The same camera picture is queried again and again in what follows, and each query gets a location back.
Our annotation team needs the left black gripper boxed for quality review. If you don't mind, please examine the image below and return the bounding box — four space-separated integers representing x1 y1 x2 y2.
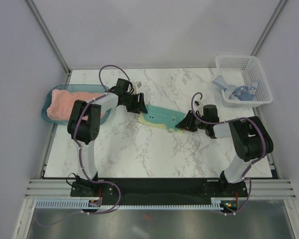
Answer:
122 93 148 115

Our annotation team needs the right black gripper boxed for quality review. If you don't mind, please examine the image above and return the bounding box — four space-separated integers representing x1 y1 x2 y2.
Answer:
175 110 208 132

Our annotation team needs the green yellow towel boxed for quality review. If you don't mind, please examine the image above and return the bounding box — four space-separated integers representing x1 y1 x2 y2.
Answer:
138 105 185 133

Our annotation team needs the pink towel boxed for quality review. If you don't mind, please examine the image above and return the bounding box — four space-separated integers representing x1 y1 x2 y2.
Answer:
46 89 103 121

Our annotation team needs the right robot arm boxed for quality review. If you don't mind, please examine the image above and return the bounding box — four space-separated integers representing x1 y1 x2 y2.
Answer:
175 105 274 196

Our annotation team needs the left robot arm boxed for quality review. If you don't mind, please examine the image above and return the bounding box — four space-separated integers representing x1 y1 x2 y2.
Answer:
67 78 148 196

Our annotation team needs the teal plastic tray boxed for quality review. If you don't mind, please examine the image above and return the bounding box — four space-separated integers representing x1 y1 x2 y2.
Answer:
41 84 119 125

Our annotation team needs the blue patterned towel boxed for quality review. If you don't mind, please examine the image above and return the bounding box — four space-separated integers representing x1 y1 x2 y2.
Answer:
212 76 260 101

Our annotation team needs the white perforated plastic basket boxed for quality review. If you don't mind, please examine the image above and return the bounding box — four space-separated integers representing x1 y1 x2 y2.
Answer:
215 55 273 108

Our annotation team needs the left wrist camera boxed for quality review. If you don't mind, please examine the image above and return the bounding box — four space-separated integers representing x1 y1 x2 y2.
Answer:
132 82 142 94

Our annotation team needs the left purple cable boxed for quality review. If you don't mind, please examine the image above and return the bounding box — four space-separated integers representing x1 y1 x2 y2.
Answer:
37 64 135 227

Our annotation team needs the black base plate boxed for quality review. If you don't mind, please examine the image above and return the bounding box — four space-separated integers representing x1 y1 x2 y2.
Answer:
70 178 248 205

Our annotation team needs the aluminium rail bar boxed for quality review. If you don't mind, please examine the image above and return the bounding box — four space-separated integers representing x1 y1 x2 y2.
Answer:
25 178 296 200

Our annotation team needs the left aluminium frame post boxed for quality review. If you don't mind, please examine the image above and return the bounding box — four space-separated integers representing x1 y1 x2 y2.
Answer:
24 0 71 75

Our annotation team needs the aluminium frame post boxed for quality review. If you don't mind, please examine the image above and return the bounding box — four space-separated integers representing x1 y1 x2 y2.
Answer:
251 0 289 56
24 0 71 75

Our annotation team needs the white slotted cable duct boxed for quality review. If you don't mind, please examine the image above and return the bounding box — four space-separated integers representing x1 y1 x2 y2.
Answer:
35 199 223 210

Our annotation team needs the right aluminium frame post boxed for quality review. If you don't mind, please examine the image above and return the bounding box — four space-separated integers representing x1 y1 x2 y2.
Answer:
251 0 289 56

